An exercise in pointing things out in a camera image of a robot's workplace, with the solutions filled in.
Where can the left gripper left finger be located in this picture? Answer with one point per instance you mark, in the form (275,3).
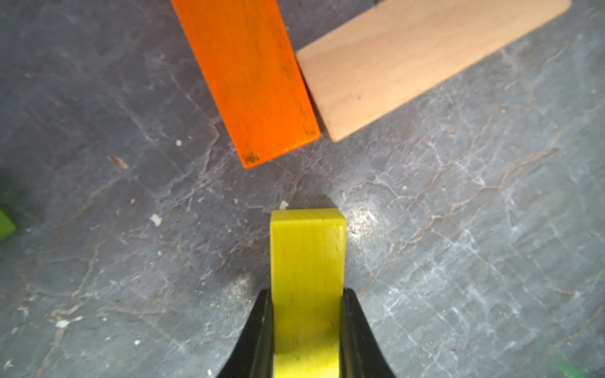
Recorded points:
(253,354)

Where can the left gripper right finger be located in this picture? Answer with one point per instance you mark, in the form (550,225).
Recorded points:
(360,355)

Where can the yellow long block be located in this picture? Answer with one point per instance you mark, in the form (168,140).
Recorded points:
(307,260)

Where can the green block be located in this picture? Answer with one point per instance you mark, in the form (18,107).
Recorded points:
(7,226)

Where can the natural wood block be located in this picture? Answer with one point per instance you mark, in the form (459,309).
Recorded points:
(398,50)

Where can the orange block short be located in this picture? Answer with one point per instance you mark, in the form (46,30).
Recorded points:
(250,68)

